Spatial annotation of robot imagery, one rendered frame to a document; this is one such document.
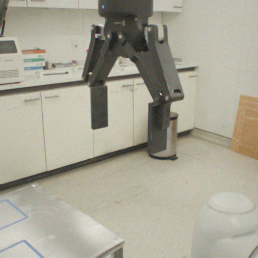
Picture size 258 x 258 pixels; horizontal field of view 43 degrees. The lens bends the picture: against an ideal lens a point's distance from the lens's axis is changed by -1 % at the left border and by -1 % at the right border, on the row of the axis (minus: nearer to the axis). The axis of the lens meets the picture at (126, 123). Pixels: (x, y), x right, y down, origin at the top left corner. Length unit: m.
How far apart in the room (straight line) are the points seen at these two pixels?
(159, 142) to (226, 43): 3.44
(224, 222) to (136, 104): 2.80
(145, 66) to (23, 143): 2.51
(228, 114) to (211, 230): 3.20
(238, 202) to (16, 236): 0.57
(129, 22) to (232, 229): 0.49
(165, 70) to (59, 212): 0.70
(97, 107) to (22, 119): 2.32
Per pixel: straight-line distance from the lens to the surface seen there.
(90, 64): 0.53
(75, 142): 3.13
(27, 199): 1.12
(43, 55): 3.27
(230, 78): 3.85
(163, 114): 0.42
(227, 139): 4.00
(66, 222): 0.98
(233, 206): 0.77
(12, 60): 2.74
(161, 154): 3.43
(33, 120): 2.87
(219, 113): 3.99
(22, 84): 2.76
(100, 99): 0.53
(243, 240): 0.76
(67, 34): 3.65
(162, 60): 0.41
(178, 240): 2.30
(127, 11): 0.43
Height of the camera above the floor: 1.35
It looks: 17 degrees down
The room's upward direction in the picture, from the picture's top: straight up
